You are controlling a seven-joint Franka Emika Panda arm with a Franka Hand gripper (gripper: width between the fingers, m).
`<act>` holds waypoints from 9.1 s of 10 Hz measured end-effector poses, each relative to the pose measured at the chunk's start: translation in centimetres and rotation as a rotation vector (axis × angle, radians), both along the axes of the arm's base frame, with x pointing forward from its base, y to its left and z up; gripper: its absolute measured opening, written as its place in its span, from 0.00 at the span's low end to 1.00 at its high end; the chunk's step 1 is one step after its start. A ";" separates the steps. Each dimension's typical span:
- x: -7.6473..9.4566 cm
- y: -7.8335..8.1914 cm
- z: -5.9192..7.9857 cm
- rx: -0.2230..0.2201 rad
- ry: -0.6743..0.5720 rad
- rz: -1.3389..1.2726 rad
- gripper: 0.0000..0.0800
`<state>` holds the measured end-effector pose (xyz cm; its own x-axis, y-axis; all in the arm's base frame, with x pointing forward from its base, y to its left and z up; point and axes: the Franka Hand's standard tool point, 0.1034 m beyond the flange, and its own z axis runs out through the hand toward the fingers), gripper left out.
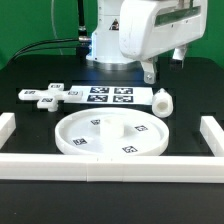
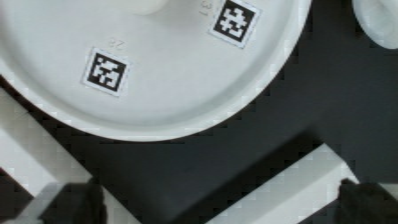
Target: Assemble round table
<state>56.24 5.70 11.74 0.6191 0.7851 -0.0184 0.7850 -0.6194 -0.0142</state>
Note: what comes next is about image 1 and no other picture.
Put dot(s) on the white right fence bar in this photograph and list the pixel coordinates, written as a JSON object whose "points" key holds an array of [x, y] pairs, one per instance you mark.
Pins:
{"points": [[213, 134]]}

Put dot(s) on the white left fence bar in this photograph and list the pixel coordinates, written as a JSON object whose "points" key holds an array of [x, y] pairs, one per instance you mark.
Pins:
{"points": [[7, 127]]}

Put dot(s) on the white round table top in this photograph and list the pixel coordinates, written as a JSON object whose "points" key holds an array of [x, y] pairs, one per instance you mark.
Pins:
{"points": [[112, 132]]}

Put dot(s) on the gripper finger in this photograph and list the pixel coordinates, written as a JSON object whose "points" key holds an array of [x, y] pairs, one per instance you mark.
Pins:
{"points": [[150, 70], [177, 61]]}

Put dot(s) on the white fence bar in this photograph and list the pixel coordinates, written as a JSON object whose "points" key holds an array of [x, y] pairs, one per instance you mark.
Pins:
{"points": [[213, 134], [127, 169], [7, 127]]}

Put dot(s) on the white marker sheet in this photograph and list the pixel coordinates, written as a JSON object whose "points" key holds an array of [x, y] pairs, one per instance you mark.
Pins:
{"points": [[113, 95]]}

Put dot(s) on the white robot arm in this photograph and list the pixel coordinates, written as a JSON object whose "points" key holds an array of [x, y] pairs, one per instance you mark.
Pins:
{"points": [[105, 51]]}

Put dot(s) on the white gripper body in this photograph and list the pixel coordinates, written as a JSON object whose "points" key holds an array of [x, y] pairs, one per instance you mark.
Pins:
{"points": [[148, 28]]}

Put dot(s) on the white front fence bar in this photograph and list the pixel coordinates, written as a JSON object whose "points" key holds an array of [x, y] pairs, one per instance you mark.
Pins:
{"points": [[127, 169]]}

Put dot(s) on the black vertical cable connector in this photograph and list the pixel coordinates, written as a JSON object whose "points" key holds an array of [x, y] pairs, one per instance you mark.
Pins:
{"points": [[82, 32]]}

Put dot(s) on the white cross-shaped table base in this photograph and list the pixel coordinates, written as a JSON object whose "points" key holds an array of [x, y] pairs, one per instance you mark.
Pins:
{"points": [[49, 98]]}

